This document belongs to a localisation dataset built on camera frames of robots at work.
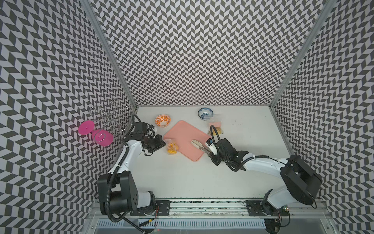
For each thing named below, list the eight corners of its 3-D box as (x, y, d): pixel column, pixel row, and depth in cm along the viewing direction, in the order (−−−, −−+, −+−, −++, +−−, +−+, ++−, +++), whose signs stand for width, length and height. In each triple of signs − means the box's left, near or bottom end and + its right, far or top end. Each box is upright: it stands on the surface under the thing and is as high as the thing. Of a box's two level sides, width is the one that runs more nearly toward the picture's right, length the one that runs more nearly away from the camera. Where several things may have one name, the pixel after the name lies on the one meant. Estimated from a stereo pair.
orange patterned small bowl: (155, 126, 108) (154, 122, 104) (157, 118, 113) (156, 114, 109) (169, 127, 108) (168, 122, 104) (170, 118, 113) (170, 114, 109)
